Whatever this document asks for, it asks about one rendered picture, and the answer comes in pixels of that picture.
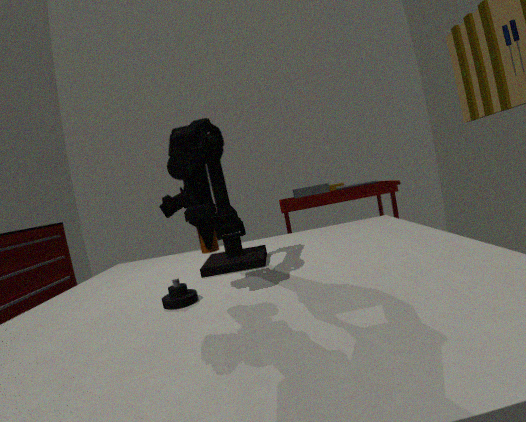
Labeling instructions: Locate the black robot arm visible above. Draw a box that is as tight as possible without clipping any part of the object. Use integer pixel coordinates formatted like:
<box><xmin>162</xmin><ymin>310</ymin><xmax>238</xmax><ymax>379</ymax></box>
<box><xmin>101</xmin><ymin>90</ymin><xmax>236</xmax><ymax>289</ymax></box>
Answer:
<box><xmin>159</xmin><ymin>118</ymin><xmax>246</xmax><ymax>259</ymax></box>

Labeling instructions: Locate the orange knob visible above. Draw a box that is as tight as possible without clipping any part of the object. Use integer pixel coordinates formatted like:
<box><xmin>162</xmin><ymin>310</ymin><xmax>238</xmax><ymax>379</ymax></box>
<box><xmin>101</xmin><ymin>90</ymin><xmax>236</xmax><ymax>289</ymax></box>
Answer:
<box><xmin>197</xmin><ymin>228</ymin><xmax>219</xmax><ymax>254</ymax></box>

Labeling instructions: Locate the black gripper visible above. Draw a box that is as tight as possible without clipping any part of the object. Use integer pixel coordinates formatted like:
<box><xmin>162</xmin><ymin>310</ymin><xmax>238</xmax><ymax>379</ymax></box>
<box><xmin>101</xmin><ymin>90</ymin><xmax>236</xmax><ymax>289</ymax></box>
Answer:
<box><xmin>183</xmin><ymin>177</ymin><xmax>217</xmax><ymax>250</ymax></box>

